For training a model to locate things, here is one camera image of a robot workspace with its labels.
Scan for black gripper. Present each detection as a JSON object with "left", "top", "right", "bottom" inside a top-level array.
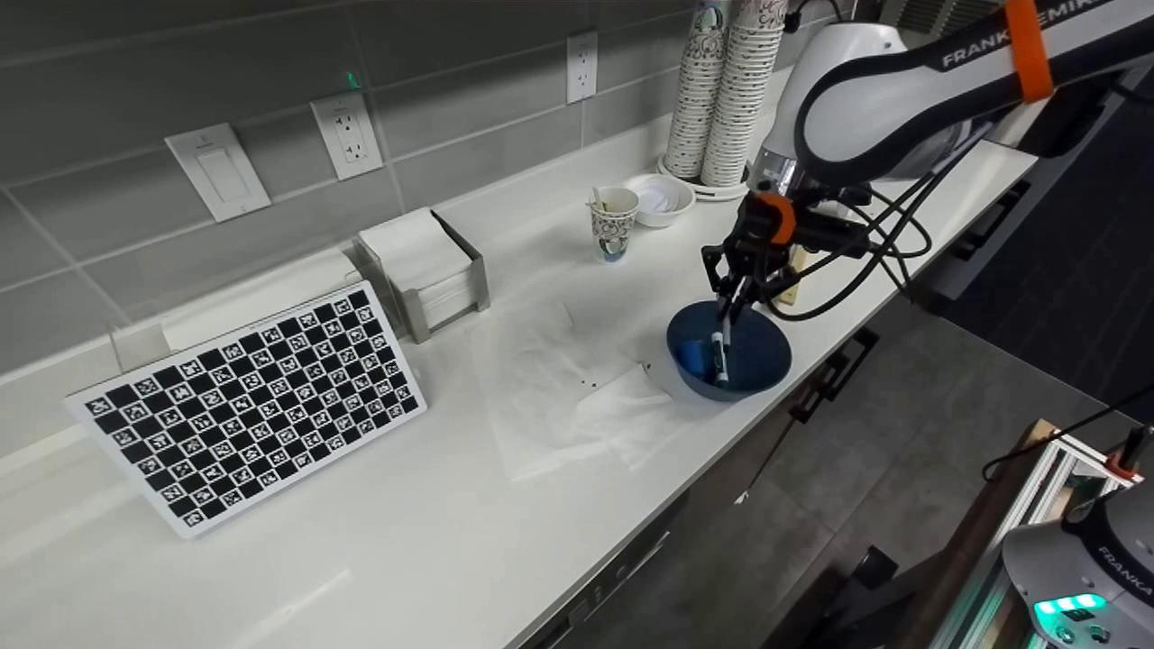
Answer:
[{"left": 703, "top": 226, "right": 794, "bottom": 352}]

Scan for grey robot base with lights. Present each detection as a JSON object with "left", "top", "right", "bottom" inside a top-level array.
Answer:
[{"left": 994, "top": 482, "right": 1154, "bottom": 649}]

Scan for blue bowl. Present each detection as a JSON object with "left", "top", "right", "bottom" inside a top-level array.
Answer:
[{"left": 664, "top": 299, "right": 798, "bottom": 403}]

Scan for small white bowl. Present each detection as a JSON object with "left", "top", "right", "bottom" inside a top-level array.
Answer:
[{"left": 624, "top": 171, "right": 699, "bottom": 231}]

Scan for wooden spoon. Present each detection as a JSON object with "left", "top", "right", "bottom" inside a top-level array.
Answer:
[{"left": 776, "top": 244, "right": 810, "bottom": 310}]

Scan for round white tray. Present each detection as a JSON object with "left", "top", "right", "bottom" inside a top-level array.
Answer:
[{"left": 656, "top": 160, "right": 752, "bottom": 201}]

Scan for patterned paper cup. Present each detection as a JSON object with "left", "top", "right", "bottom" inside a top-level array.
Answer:
[{"left": 585, "top": 183, "right": 640, "bottom": 266}]

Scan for tall paper cup stack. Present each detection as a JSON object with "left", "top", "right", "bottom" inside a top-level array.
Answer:
[
  {"left": 664, "top": 0, "right": 727, "bottom": 183},
  {"left": 699, "top": 0, "right": 791, "bottom": 191}
]

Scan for metal napkin holder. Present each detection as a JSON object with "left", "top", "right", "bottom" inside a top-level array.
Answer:
[{"left": 353, "top": 207, "right": 492, "bottom": 347}]

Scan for white napkin stack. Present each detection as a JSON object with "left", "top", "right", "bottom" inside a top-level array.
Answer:
[{"left": 355, "top": 210, "right": 476, "bottom": 330}]

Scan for black white calibration board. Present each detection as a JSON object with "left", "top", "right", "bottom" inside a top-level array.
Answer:
[{"left": 63, "top": 279, "right": 429, "bottom": 540}]

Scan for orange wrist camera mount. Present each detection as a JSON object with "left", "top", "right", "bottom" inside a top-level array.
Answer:
[{"left": 730, "top": 187, "right": 801, "bottom": 253}]

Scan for black cabinet handle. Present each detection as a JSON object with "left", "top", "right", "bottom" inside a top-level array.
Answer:
[
  {"left": 785, "top": 358, "right": 847, "bottom": 424},
  {"left": 839, "top": 329, "right": 883, "bottom": 366}
]

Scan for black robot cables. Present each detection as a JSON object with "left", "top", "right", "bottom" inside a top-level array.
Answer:
[{"left": 779, "top": 128, "right": 1003, "bottom": 323}]

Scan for white single wall outlet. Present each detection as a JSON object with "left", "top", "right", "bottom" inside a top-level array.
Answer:
[{"left": 562, "top": 28, "right": 601, "bottom": 106}]

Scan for thin black cable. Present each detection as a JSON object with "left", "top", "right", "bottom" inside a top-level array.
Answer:
[{"left": 977, "top": 380, "right": 1154, "bottom": 482}]

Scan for wooden robot stand frame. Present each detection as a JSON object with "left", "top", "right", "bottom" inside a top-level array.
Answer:
[{"left": 922, "top": 419, "right": 1143, "bottom": 649}]

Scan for orange strap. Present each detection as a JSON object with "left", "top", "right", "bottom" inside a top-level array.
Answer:
[{"left": 1003, "top": 0, "right": 1056, "bottom": 106}]

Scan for white blank wall plate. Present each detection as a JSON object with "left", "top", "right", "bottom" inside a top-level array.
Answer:
[{"left": 162, "top": 120, "right": 274, "bottom": 223}]

